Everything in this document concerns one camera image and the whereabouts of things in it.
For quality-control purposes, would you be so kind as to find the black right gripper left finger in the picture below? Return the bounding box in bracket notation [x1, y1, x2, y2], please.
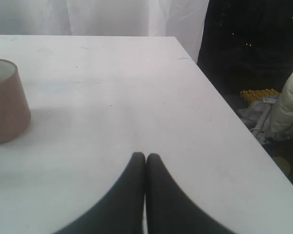
[57, 152, 146, 234]

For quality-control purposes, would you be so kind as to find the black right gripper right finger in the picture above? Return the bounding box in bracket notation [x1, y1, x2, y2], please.
[146, 154, 232, 234]

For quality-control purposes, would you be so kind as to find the pink ceramic mug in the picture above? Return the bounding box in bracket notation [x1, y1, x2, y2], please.
[0, 59, 31, 144]

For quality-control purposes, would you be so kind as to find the yellow knitted cloth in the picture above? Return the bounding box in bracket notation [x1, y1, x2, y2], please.
[240, 89, 279, 102]

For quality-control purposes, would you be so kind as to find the white padded jacket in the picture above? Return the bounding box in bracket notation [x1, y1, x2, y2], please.
[270, 72, 293, 133]

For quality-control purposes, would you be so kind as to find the white backdrop curtain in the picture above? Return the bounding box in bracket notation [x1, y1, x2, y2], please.
[0, 0, 209, 61]

